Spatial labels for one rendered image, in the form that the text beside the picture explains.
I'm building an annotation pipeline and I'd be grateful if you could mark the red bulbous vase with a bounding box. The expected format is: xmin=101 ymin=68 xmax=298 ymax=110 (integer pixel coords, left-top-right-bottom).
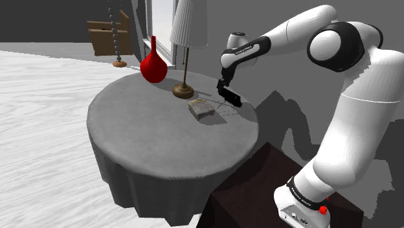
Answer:
xmin=139 ymin=35 xmax=169 ymax=84

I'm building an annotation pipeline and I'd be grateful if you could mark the beige rectangular block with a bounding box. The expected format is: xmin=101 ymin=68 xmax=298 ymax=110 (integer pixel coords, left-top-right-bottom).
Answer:
xmin=187 ymin=98 xmax=216 ymax=121

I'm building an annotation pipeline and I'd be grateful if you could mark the floor lamp with beaded pole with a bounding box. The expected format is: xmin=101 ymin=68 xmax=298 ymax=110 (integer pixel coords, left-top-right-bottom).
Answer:
xmin=107 ymin=0 xmax=128 ymax=69

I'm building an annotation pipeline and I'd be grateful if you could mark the round table with grey cloth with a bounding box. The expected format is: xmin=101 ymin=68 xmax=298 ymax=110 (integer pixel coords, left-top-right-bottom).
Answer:
xmin=85 ymin=69 xmax=260 ymax=227

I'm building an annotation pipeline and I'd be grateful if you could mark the table lamp with white shade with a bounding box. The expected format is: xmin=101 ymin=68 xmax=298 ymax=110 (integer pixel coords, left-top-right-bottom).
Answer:
xmin=169 ymin=0 xmax=208 ymax=100

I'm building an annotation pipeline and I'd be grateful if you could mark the window with white frame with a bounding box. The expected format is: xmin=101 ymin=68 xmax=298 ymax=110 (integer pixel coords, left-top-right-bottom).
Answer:
xmin=143 ymin=0 xmax=178 ymax=67

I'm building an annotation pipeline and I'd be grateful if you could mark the dark robot stand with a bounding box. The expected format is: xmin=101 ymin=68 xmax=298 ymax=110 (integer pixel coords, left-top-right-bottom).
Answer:
xmin=196 ymin=141 xmax=365 ymax=228

